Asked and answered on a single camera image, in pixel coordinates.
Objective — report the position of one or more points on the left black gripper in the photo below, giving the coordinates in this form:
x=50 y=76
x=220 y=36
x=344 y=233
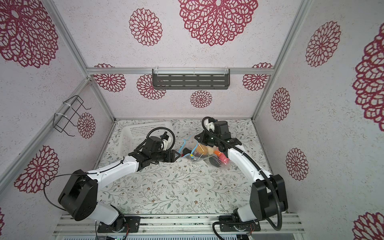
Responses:
x=170 y=156

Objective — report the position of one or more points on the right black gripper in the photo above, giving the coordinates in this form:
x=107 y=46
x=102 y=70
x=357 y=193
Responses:
x=204 y=138

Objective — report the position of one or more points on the orange toy fruit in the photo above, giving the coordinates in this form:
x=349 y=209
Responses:
x=217 y=153

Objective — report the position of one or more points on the pink red toy ball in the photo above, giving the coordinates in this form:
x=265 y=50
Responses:
x=224 y=160

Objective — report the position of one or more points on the yellow toy potato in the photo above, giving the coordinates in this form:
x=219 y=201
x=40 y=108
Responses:
x=201 y=150

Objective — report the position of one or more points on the dark oval toy avocado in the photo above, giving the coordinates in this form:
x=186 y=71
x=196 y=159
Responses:
x=214 y=162

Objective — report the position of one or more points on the white perforated plastic basket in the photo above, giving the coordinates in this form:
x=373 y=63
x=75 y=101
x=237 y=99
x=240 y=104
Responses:
x=132 y=136

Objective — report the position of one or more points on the clear zip top bag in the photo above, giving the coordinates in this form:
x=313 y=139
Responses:
x=192 y=144

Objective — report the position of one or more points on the black textured toy ball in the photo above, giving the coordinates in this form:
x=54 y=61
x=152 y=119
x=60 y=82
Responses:
x=186 y=151

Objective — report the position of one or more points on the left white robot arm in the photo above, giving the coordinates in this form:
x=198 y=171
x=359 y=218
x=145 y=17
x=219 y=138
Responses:
x=80 y=195

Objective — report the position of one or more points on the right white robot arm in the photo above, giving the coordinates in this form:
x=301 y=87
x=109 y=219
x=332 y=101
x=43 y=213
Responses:
x=268 y=199

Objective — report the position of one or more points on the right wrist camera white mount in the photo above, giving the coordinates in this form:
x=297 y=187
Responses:
x=210 y=126

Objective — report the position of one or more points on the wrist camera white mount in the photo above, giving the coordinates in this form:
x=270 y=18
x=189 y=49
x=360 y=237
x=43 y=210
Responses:
x=167 y=141
x=210 y=126

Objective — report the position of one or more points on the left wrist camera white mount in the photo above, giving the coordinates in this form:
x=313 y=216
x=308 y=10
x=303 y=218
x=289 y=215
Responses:
x=167 y=141

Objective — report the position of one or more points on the grey slotted wall shelf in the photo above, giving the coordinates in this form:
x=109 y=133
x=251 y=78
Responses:
x=191 y=80

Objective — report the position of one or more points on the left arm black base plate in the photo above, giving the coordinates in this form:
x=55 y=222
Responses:
x=126 y=224

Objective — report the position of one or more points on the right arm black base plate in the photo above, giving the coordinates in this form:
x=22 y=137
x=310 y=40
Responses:
x=231 y=223

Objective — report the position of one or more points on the black wire wall rack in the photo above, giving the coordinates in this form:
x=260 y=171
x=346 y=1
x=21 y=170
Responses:
x=62 y=120

